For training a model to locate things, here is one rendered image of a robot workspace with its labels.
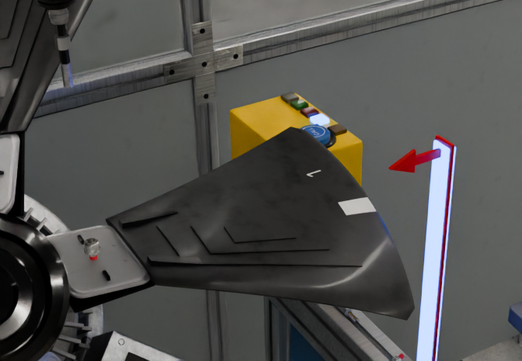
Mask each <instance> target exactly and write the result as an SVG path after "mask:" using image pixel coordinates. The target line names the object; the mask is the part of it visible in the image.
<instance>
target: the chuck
mask: <svg viewBox="0 0 522 361"><path fill-rule="evenodd" d="M48 15H49V18H50V22H51V23H53V24H54V25H63V24H65V23H67V22H68V17H69V12H68V10H67V8H66V9H60V10H49V12H48Z"/></svg>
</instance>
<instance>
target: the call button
mask: <svg viewBox="0 0 522 361"><path fill-rule="evenodd" d="M300 129H303V130H306V131H307V132H309V133H310V134H311V135H312V136H313V137H315V138H316V139H317V140H318V141H320V142H321V143H322V144H323V145H324V144H327V143H329V141H330V132H329V130H328V129H327V128H325V127H323V126H320V125H318V124H313V125H307V126H304V127H301V128H300Z"/></svg>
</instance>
